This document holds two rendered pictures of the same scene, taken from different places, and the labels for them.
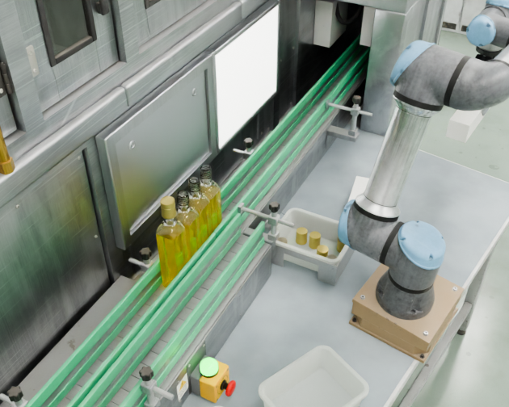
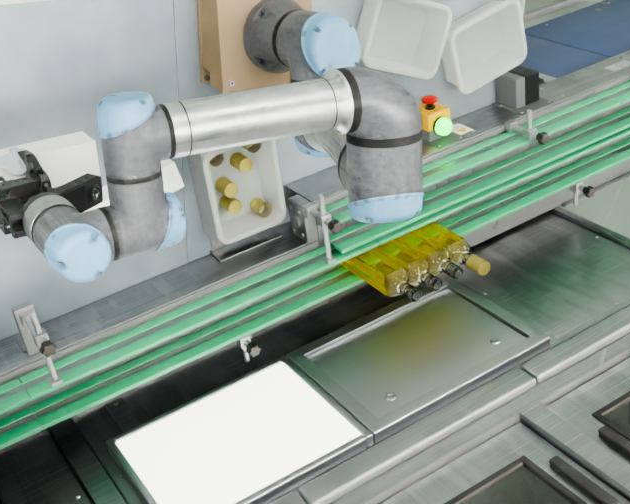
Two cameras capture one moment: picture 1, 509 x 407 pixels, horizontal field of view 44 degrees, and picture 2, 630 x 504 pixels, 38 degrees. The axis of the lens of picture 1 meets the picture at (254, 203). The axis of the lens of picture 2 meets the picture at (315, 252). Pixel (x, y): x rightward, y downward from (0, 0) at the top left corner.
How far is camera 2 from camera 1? 2.12 m
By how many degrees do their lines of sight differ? 67
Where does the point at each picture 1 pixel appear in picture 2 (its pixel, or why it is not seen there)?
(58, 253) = (535, 283)
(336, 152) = (9, 321)
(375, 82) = not seen: outside the picture
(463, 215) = (5, 71)
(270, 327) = not seen: hidden behind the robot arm
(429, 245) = (343, 35)
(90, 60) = (589, 399)
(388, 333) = not seen: hidden behind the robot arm
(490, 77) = (405, 96)
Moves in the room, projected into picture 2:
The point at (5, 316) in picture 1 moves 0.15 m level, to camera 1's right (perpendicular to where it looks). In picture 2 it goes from (579, 250) to (559, 214)
